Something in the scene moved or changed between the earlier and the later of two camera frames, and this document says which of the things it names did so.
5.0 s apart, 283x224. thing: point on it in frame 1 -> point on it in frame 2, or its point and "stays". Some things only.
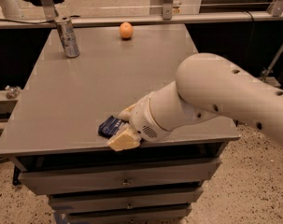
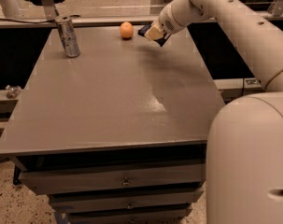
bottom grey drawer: x=161 y=215 stays
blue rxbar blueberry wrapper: x=109 y=127 -> x=161 y=41
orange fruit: x=126 y=31 stays
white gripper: x=142 y=119 -> x=165 y=23
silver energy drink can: x=68 y=37 stays
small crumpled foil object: x=12 y=91 stays
